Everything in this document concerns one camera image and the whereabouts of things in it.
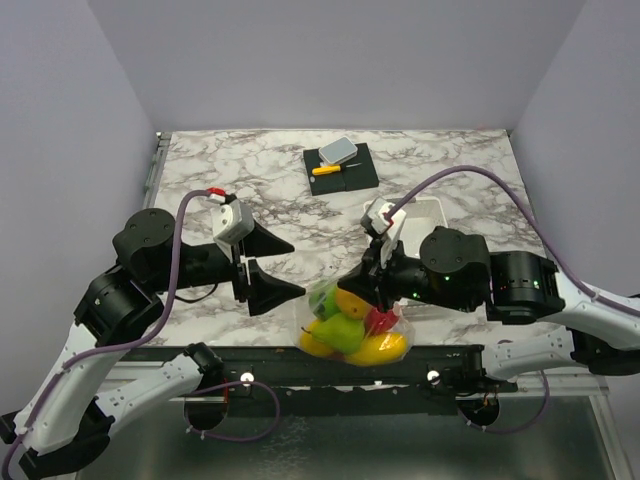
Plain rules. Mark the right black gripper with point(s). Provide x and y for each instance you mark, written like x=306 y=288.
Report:
x=370 y=279

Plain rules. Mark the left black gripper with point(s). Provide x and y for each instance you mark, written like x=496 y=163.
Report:
x=266 y=291

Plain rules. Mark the orange toy pepper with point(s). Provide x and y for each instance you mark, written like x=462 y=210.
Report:
x=351 y=305

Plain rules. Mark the green toy fruit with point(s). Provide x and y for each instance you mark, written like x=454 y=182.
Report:
x=322 y=302

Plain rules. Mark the clear zip top bag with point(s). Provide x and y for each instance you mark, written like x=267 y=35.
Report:
x=302 y=316

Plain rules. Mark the green toy pear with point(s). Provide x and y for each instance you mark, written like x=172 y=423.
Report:
x=341 y=333

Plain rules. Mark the yellow toy mango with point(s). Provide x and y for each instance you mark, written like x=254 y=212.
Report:
x=379 y=349

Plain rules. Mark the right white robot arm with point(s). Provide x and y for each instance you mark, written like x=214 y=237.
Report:
x=599 y=331

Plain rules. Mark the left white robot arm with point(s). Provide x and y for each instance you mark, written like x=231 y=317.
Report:
x=70 y=422

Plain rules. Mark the white perforated plastic basket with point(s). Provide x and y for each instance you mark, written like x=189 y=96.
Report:
x=423 y=215

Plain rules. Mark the black cutting board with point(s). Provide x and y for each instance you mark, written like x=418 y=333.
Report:
x=360 y=174

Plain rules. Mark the grey white rectangular box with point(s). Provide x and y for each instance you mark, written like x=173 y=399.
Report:
x=338 y=151

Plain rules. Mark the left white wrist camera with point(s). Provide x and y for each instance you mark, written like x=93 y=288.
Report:
x=231 y=222

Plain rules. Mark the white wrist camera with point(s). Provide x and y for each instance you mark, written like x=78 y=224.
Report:
x=231 y=222
x=381 y=225

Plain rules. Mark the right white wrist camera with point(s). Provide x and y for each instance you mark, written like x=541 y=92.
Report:
x=381 y=225

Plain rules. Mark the yellow handled knife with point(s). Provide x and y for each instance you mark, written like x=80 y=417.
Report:
x=331 y=169

